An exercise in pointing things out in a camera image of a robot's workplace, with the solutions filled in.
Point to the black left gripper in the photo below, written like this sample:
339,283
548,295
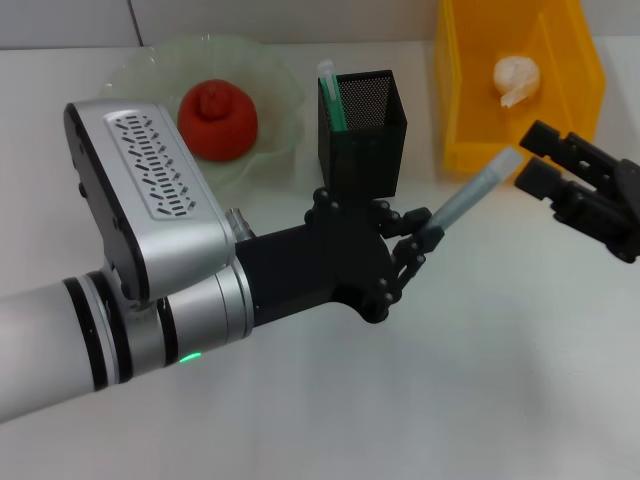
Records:
320,265

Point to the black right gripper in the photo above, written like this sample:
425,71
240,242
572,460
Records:
615,215

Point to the grey pen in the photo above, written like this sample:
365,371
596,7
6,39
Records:
470,195

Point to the white paper ball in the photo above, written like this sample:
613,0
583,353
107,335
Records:
517,77

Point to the green pen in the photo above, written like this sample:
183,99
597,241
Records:
332,95

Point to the red tomato toy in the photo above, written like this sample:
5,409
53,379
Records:
217,125

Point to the black mesh pen holder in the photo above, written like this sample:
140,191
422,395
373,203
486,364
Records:
362,160

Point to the green glass fruit plate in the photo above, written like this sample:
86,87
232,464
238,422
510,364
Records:
280,100

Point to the yellow plastic bin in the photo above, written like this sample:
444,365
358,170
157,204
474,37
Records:
475,125

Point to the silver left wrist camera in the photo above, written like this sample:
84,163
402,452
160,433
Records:
150,190

